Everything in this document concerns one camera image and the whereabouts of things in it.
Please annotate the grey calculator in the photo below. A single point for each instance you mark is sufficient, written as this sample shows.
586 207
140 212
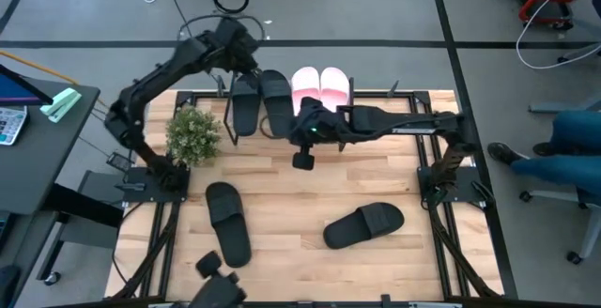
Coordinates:
10 125

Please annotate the person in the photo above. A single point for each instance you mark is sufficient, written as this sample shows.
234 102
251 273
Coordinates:
563 158

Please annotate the grey chair base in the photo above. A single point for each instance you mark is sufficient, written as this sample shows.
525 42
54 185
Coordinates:
559 107

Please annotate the mint green stapler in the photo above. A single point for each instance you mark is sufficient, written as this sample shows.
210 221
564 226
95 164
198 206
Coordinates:
61 103

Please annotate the grey office chair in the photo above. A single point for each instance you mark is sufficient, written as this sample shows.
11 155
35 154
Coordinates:
591 233

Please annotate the green potted plant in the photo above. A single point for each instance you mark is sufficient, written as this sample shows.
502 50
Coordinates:
192 134

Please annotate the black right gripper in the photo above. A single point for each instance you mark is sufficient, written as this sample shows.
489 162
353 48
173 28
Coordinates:
305 134

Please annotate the dark grey desk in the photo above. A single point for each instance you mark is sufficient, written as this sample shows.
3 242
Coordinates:
37 167

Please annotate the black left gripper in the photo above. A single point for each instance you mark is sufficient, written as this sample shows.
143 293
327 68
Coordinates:
232 45

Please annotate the dark computer monitor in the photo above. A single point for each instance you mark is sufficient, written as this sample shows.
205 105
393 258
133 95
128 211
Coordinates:
19 89

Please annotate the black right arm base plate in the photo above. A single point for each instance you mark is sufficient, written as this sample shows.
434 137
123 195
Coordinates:
469 176

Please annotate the yellow rod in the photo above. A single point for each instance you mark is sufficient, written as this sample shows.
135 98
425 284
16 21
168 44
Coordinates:
37 67

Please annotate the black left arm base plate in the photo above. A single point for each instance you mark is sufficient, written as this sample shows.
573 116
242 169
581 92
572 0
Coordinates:
141 197

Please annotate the pink slide sandal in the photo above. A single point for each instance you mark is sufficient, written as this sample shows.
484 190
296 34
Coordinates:
335 85
305 85

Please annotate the black table frame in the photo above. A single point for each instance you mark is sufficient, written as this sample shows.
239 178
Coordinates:
375 94

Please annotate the small black box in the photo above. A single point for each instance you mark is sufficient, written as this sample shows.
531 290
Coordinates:
118 161

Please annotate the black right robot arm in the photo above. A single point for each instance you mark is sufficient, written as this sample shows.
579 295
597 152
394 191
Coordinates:
413 120

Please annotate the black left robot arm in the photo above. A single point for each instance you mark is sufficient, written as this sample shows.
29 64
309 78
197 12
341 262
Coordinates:
155 73

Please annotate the black slide sandal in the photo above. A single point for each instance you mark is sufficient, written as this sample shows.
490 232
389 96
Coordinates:
246 106
361 226
230 228
277 106

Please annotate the wooden shelf with black frame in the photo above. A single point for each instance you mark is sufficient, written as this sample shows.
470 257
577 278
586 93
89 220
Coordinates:
227 111

